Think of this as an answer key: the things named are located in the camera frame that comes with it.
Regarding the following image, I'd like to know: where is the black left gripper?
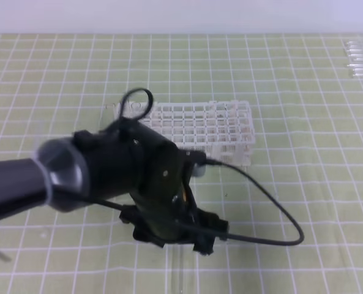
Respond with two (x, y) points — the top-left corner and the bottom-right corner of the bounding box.
(119, 184), (229, 255)

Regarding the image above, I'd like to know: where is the clear glass test tube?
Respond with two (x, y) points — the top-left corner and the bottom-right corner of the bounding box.
(170, 245), (184, 294)

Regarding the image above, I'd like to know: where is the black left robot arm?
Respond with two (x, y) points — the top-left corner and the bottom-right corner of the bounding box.
(0, 123), (228, 255)

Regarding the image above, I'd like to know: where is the white plastic test tube rack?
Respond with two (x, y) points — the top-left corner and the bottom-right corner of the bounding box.
(138, 99), (256, 168)

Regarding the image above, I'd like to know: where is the clear tube in rack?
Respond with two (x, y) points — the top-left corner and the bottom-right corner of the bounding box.
(131, 102), (141, 111)

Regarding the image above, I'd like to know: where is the black left camera cable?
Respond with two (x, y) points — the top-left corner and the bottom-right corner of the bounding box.
(115, 88), (304, 247)

